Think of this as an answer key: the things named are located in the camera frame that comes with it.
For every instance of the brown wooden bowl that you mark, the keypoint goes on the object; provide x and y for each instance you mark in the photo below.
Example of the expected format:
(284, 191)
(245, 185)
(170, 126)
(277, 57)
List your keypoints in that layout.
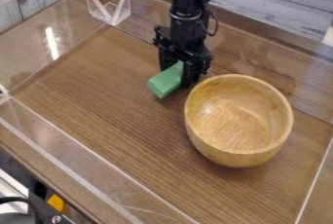
(238, 120)

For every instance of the clear acrylic tray wall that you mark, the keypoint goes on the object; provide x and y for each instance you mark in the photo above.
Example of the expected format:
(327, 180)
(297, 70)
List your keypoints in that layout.
(97, 147)

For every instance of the clear acrylic corner bracket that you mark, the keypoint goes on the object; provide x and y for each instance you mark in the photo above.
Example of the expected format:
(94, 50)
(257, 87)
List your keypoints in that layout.
(110, 13)

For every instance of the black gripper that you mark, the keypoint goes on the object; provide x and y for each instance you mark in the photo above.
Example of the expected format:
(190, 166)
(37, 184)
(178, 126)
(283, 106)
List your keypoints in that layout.
(196, 56)

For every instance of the green rectangular block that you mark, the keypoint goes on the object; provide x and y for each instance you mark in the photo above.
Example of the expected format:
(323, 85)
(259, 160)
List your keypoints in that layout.
(166, 82)

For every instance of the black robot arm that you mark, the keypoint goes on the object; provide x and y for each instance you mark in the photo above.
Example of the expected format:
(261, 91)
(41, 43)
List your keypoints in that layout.
(182, 40)

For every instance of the yellow and black device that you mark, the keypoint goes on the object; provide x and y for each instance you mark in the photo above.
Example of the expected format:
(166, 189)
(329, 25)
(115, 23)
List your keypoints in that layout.
(58, 203)

